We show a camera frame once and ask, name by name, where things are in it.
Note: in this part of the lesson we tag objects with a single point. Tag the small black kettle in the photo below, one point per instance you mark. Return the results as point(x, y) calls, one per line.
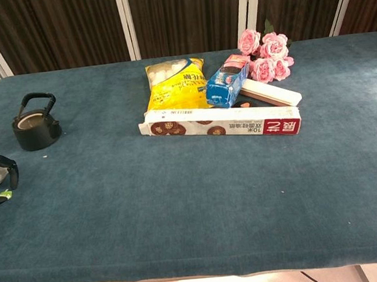
point(34, 136)

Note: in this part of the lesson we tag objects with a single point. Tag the yellow marshmallow bag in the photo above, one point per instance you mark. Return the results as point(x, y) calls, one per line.
point(171, 90)

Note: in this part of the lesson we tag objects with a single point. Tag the blue velvet tablecloth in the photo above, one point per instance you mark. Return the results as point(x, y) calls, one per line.
point(180, 197)

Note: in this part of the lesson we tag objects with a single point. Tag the brown folding screen white frames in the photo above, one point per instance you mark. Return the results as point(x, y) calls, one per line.
point(182, 17)

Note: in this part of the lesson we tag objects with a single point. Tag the blue and pink cookie box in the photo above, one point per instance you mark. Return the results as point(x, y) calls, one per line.
point(223, 86)

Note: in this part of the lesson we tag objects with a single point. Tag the white red baking paper box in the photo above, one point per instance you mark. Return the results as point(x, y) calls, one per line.
point(239, 120)

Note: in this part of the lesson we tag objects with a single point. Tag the long cream box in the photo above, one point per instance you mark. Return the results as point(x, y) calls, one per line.
point(269, 92)

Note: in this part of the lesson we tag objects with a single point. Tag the pink rose bouquet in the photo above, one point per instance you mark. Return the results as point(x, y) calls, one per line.
point(267, 66)

